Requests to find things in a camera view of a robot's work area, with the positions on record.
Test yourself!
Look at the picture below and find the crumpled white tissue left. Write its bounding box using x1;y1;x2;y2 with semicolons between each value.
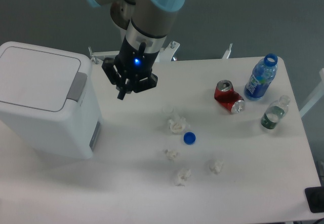
165;149;179;161

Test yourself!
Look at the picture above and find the crushed red soda can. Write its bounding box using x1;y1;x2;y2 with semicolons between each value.
214;80;245;114

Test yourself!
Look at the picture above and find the crumpled white tissue bottom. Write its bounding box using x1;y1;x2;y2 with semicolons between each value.
174;168;191;186

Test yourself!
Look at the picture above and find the clear green label bottle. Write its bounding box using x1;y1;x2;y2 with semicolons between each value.
260;95;290;130

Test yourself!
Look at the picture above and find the crumpled white tissue right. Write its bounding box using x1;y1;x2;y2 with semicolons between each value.
209;160;224;175

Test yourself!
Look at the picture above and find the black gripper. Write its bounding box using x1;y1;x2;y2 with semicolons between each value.
102;39;158;100

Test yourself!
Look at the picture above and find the blue bottle cap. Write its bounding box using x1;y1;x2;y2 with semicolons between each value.
183;132;196;145

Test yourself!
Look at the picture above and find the crumpled white tissue top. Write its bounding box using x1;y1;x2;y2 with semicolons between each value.
168;117;188;134

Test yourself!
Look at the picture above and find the black device at edge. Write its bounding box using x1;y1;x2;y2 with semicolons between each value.
304;186;323;213

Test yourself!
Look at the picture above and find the white trash can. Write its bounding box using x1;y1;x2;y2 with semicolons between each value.
1;42;102;159

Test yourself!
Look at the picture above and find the crumpled white tissue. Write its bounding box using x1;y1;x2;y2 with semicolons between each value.
174;168;191;186
168;117;188;134
209;160;224;175
165;149;179;161

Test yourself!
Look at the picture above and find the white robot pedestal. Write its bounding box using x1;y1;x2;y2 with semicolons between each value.
88;29;180;64

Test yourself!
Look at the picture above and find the white frame at right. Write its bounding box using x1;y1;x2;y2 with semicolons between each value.
299;68;323;118

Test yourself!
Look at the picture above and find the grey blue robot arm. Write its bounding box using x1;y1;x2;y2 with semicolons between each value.
87;0;185;100

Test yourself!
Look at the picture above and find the blue plastic drink bottle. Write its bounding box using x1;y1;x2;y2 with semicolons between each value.
244;53;278;101

